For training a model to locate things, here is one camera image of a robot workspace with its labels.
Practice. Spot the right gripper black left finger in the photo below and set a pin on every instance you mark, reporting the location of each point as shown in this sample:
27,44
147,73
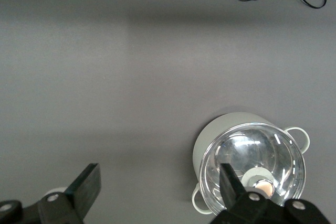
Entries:
84,190

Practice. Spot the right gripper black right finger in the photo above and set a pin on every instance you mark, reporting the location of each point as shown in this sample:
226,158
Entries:
236,208

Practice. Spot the glass lid with steel knob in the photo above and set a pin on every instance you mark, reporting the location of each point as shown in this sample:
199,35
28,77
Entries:
249,150

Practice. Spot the pale green cooking pot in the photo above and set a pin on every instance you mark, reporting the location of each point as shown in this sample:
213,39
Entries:
210,134

